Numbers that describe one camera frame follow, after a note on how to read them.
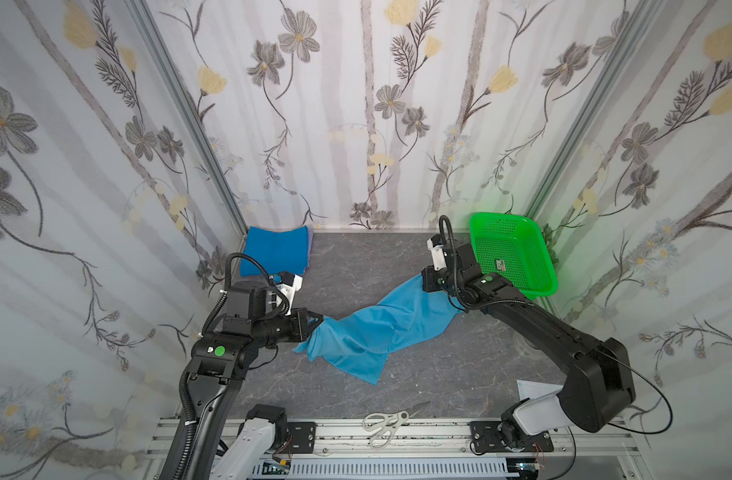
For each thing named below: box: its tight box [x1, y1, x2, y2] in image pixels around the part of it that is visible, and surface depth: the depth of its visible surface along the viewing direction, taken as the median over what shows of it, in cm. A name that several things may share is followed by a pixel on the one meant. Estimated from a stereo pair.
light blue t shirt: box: [293, 274, 464, 385], surface depth 88 cm
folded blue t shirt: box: [240, 226, 309, 276], surface depth 116 cm
